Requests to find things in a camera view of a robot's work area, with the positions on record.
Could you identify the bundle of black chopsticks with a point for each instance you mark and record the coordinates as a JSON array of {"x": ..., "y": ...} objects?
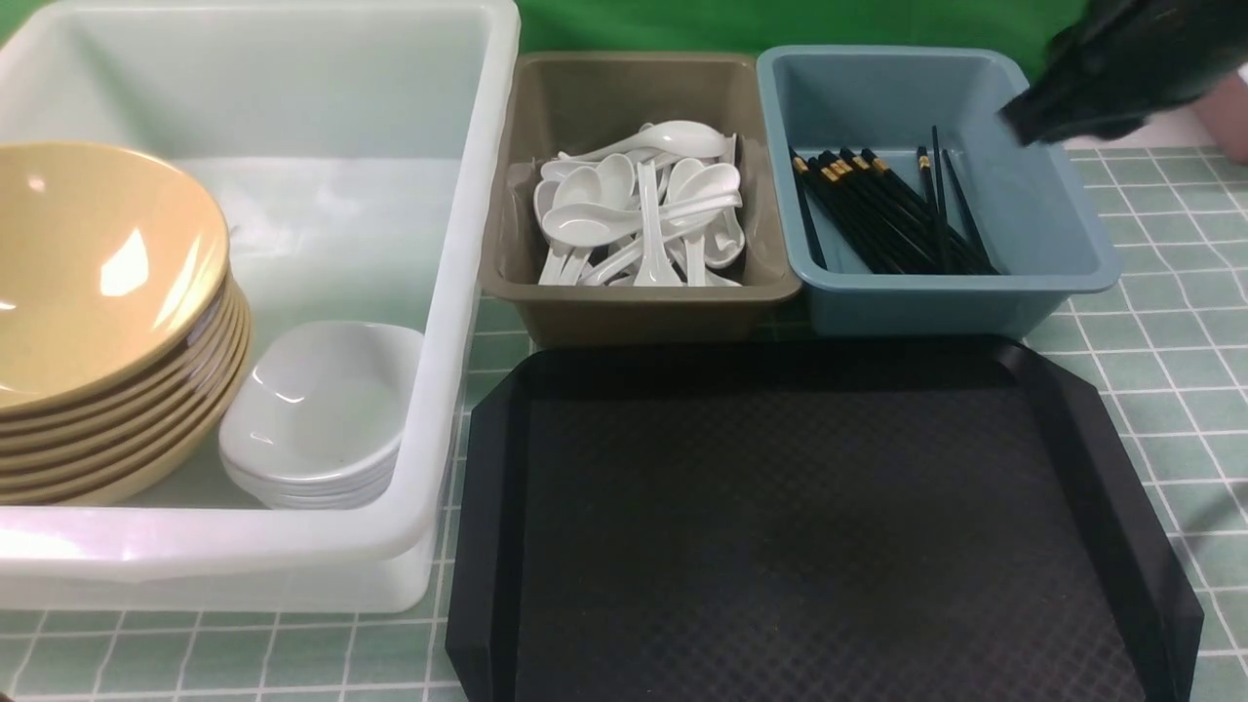
[{"x": 893, "y": 228}]

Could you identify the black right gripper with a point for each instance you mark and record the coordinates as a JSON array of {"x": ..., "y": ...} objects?
[{"x": 1122, "y": 62}]

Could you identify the blue plastic chopstick bin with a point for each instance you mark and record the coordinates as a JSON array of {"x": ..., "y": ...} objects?
[{"x": 1036, "y": 220}]

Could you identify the pink plastic bin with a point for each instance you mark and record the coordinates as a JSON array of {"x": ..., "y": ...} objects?
[{"x": 1223, "y": 114}]

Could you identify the green cloth backdrop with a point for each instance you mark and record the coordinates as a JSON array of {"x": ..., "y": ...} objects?
[{"x": 1018, "y": 29}]

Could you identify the black serving tray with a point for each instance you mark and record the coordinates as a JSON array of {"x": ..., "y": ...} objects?
[{"x": 931, "y": 519}]

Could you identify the pile of white spoons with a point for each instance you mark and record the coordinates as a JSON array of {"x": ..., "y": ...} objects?
[{"x": 658, "y": 208}]

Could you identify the brown plastic spoon bin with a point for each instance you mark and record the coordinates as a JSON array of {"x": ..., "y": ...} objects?
[{"x": 574, "y": 102}]

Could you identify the large white plastic bin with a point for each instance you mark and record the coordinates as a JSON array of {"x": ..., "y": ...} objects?
[{"x": 353, "y": 147}]

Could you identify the stacked white sauce dishes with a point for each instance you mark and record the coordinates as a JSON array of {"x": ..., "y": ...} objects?
[{"x": 319, "y": 421}]

